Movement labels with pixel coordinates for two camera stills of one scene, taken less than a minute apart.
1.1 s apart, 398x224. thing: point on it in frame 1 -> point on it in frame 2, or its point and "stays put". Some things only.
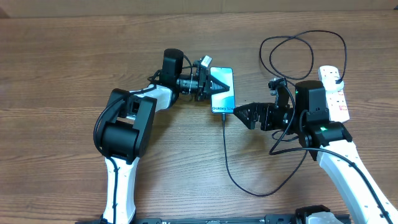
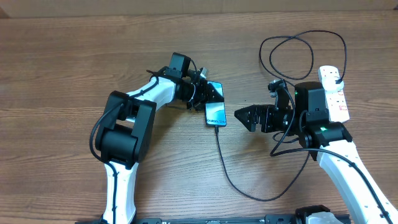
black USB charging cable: (288, 85) -> (291, 37)
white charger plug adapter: (331, 85) stays put
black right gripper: (265, 110) stays put
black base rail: (282, 219) stays put
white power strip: (336, 101) stays put
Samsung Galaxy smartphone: (223, 101) -> (215, 112)
